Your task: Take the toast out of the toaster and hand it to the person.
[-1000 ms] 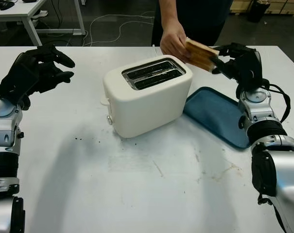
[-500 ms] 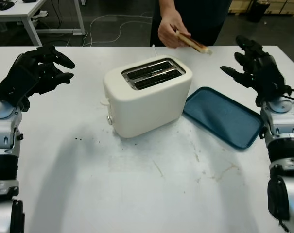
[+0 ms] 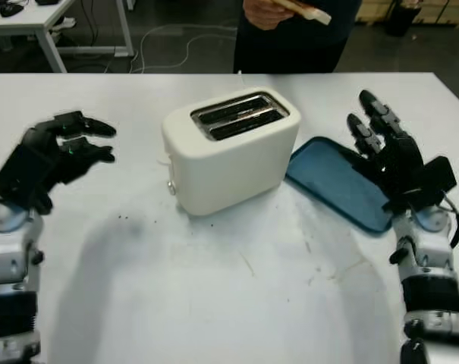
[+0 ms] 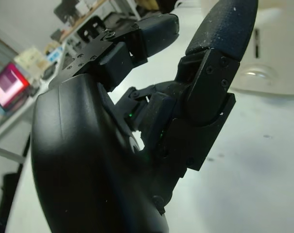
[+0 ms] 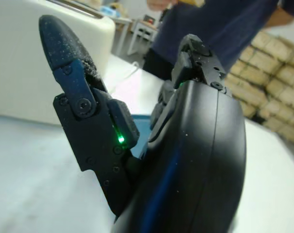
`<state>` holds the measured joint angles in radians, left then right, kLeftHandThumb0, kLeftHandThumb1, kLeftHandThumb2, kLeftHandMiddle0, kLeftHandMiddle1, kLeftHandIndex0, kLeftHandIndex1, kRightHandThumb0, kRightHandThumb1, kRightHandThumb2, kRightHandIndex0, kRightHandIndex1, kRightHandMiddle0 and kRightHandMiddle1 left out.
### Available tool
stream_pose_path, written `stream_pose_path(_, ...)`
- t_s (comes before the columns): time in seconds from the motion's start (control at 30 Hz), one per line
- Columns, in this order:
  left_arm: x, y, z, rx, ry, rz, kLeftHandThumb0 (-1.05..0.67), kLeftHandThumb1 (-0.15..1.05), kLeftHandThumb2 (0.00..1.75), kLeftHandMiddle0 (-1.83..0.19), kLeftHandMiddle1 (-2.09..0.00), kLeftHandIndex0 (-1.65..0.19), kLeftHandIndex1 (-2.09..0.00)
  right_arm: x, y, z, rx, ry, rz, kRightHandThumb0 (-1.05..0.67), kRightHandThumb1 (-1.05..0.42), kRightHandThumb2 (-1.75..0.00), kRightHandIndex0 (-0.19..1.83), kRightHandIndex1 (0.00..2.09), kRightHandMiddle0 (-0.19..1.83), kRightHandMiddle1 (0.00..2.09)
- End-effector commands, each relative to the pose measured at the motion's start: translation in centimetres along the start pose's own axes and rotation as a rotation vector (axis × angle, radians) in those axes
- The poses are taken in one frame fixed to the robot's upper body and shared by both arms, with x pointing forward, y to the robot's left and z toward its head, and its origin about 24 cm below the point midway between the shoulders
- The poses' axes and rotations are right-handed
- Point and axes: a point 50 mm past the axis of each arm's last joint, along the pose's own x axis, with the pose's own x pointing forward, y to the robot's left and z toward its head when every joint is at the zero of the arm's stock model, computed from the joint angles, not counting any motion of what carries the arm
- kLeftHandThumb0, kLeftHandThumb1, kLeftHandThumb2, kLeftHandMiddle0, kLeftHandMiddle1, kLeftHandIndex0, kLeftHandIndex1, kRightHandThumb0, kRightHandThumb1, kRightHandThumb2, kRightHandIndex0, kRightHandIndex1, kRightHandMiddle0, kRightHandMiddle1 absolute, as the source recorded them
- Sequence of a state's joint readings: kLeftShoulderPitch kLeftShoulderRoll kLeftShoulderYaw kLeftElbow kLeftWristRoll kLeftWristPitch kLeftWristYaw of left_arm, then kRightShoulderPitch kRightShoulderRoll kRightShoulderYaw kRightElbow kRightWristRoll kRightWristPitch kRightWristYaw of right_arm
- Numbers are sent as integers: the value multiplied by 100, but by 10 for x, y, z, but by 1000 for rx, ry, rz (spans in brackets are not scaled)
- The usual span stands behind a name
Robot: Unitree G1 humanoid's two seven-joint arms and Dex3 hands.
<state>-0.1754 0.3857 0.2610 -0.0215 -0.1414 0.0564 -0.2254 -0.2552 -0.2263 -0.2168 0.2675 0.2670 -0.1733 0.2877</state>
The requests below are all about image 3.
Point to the black trash bin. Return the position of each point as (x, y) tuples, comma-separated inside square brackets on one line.
[(401, 19)]

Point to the stacked wooden crates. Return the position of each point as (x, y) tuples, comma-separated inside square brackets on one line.
[(441, 11)]

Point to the cream white two-slot toaster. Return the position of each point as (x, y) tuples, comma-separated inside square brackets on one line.
[(236, 174)]

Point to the black computer mouse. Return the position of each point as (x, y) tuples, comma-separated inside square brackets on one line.
[(9, 8)]

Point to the black device on desk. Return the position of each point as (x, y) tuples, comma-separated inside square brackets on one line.
[(45, 2)]

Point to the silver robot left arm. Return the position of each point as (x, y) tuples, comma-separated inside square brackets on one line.
[(9, 265)]

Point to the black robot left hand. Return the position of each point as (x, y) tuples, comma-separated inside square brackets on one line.
[(71, 159)]

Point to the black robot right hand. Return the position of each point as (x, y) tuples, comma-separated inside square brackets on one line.
[(392, 159)]

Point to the browned toast slice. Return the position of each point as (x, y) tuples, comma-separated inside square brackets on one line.
[(309, 10)]

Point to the teal plastic tray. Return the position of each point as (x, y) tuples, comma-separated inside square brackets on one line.
[(335, 186)]

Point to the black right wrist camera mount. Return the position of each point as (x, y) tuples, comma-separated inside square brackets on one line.
[(432, 184)]

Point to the white sneaker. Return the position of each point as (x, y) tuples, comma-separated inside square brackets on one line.
[(64, 21)]

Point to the white office desk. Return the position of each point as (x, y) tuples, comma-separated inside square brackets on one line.
[(28, 17)]

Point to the person right hand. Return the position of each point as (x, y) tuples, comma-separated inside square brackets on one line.
[(265, 13)]

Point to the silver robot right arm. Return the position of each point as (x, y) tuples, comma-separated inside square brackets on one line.
[(430, 280)]

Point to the person in dark clothes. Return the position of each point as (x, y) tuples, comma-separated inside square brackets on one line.
[(290, 45)]

